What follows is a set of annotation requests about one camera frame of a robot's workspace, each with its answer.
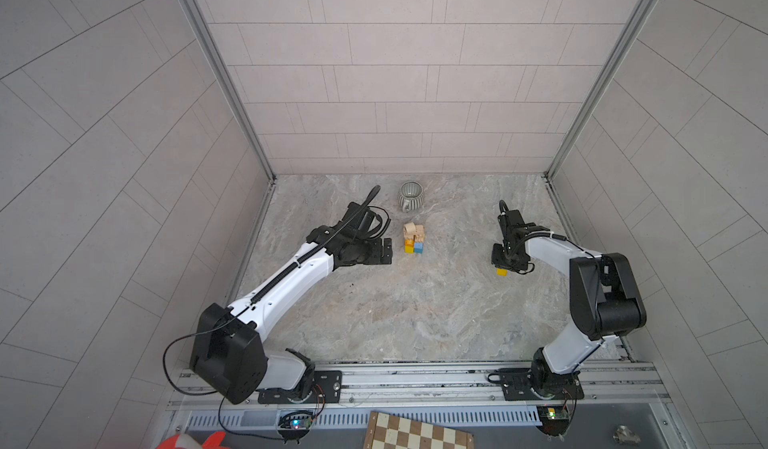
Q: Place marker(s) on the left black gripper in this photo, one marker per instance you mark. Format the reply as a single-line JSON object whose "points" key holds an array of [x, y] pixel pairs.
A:
{"points": [[375, 256]]}

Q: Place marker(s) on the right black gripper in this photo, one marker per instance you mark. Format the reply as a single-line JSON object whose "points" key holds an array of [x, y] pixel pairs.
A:
{"points": [[496, 261]]}

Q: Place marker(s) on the plain wooden block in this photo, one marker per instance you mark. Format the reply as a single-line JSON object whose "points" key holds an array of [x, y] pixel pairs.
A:
{"points": [[419, 236]]}

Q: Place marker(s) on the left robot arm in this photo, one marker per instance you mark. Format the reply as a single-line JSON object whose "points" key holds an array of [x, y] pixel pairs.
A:
{"points": [[228, 351]]}

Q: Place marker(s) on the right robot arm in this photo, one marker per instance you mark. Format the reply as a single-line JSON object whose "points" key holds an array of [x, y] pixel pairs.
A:
{"points": [[604, 304]]}

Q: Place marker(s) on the ribbed silver cup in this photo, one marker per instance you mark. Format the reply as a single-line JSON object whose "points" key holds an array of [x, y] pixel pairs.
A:
{"points": [[411, 196]]}

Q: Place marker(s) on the right circuit board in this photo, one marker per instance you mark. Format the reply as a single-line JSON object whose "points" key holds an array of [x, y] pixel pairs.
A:
{"points": [[555, 420]]}

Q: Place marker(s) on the checkered chess board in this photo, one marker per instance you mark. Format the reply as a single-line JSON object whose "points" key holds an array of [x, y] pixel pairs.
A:
{"points": [[396, 432]]}

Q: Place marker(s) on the left green circuit board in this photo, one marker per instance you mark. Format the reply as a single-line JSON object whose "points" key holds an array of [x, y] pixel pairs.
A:
{"points": [[295, 425]]}

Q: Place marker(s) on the small metal fitting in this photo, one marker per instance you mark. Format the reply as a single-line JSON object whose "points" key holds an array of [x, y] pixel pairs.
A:
{"points": [[623, 435]]}

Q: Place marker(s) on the red white object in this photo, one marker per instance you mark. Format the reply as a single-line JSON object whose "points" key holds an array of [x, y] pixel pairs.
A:
{"points": [[186, 441]]}

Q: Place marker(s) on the aluminium mounting rail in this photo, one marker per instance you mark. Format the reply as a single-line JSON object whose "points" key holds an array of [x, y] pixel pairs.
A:
{"points": [[373, 385]]}

